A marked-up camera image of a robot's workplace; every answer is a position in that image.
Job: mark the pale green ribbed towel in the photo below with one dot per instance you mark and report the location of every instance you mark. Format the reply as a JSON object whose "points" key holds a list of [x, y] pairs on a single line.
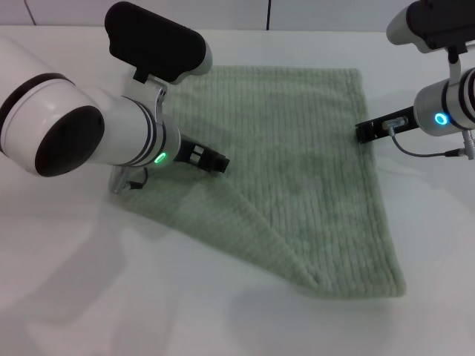
{"points": [[297, 185]]}

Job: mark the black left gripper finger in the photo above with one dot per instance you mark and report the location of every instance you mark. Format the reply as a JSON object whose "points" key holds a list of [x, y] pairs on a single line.
{"points": [[217, 167], [219, 158]]}

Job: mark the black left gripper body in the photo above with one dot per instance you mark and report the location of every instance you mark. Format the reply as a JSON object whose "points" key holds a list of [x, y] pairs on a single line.
{"points": [[193, 153]]}

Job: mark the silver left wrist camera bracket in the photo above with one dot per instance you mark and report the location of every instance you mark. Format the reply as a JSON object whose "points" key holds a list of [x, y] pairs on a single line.
{"points": [[120, 181]]}

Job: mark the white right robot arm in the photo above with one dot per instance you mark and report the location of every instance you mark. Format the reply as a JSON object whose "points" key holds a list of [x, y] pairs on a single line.
{"points": [[430, 107]]}

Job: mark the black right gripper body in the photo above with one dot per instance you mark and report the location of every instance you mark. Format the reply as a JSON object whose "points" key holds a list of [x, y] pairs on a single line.
{"points": [[408, 122]]}

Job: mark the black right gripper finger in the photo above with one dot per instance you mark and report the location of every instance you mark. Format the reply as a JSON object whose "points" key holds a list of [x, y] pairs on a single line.
{"points": [[363, 133], [370, 130]]}

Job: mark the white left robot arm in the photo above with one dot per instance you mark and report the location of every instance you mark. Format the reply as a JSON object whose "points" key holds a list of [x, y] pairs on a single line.
{"points": [[55, 111]]}

